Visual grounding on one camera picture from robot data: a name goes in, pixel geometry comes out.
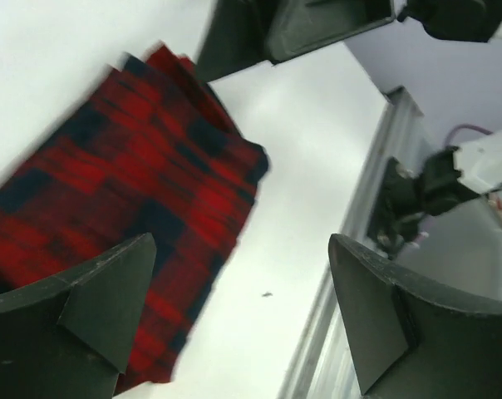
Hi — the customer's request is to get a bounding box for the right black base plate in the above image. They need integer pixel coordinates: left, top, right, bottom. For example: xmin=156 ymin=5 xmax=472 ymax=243
xmin=367 ymin=157 xmax=426 ymax=259

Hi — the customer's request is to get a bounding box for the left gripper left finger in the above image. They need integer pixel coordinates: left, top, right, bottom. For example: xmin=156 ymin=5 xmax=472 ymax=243
xmin=0 ymin=234 xmax=156 ymax=399

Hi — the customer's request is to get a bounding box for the red plaid skirt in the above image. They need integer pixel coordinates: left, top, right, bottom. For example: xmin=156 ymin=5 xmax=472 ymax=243
xmin=0 ymin=47 xmax=268 ymax=393

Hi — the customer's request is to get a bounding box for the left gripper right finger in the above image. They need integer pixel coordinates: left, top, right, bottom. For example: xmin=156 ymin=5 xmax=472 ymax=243
xmin=328 ymin=234 xmax=502 ymax=399

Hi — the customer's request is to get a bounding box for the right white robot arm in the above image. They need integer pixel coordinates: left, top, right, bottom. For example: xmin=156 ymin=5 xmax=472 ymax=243
xmin=196 ymin=1 xmax=502 ymax=255

